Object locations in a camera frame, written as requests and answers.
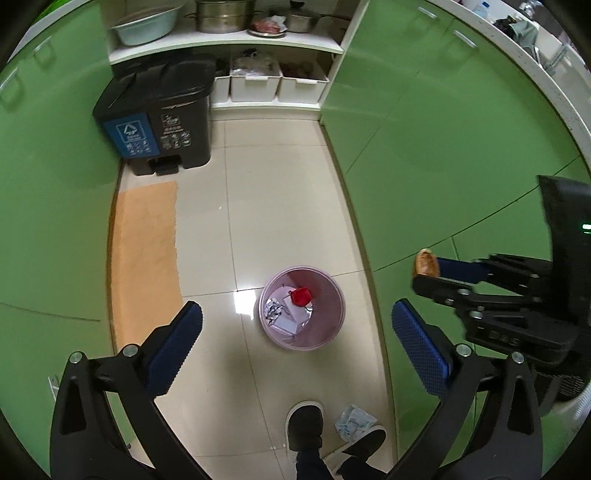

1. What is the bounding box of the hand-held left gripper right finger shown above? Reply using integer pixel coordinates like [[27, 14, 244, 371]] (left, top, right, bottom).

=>
[[383, 299, 543, 480]]

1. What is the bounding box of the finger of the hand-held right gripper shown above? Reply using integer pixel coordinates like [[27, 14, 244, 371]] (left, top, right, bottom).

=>
[[412, 274, 550, 320], [436, 253, 552, 289]]

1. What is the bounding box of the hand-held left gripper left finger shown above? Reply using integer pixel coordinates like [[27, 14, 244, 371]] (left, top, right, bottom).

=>
[[50, 301, 204, 480]]

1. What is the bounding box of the brown walnut shell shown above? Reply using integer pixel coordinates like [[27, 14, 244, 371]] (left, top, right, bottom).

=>
[[414, 248, 440, 278]]

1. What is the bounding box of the white blue plastic bag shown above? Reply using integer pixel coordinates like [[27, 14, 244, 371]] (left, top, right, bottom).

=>
[[335, 404, 378, 439]]

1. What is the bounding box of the pink wastebasket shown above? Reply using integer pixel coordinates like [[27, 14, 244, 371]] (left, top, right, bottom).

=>
[[259, 266, 346, 354]]

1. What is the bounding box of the white plastic box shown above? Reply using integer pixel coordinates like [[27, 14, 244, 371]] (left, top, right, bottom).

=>
[[272, 290, 315, 335]]

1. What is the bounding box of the black pedal trash bin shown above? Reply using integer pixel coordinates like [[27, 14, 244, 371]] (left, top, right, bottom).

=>
[[92, 58, 218, 176]]

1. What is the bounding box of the orange floor mat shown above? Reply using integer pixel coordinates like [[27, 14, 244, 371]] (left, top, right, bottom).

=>
[[107, 181, 183, 352]]

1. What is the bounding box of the person's black shoe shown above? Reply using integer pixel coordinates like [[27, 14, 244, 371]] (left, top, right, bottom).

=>
[[342, 427, 387, 462], [286, 401, 325, 455]]

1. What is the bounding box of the person's dark trouser leg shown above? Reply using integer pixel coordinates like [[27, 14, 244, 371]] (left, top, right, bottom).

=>
[[335, 455, 386, 480], [295, 450, 334, 480]]

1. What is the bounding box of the tall steel faucet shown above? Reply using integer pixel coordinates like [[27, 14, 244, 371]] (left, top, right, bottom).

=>
[[533, 34, 575, 75]]

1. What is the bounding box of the white storage bin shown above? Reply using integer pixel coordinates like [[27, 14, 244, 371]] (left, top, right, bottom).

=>
[[229, 58, 283, 103], [277, 62, 329, 102], [210, 74, 232, 104]]

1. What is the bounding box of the dark cloth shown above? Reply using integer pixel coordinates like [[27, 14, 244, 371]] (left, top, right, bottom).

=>
[[496, 16, 539, 47]]

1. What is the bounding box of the clear bag of goods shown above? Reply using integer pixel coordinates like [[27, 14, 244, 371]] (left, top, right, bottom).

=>
[[231, 51, 282, 77]]

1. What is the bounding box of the steel pan with lid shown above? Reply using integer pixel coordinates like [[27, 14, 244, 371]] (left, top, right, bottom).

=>
[[270, 1, 352, 34]]

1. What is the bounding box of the white shelf unit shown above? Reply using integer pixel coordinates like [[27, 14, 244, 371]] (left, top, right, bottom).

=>
[[108, 0, 346, 112]]

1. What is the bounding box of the plate with meat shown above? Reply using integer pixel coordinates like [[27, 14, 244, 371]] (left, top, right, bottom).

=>
[[248, 16, 288, 38]]

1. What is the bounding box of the metal basin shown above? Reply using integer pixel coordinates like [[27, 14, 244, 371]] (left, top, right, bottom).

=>
[[111, 4, 181, 47]]

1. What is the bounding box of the steel stock pot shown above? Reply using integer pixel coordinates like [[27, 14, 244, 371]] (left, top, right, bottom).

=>
[[196, 0, 257, 34]]

